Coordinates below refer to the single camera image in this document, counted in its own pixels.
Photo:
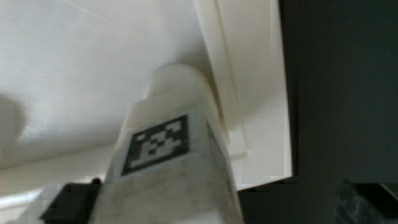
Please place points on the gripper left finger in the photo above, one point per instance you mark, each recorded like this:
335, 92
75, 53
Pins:
70, 209

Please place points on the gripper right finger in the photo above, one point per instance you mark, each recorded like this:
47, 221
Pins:
367, 203

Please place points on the white table leg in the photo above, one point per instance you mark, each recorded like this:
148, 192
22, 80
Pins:
170, 184

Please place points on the white square tabletop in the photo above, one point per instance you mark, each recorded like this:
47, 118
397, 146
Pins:
83, 49

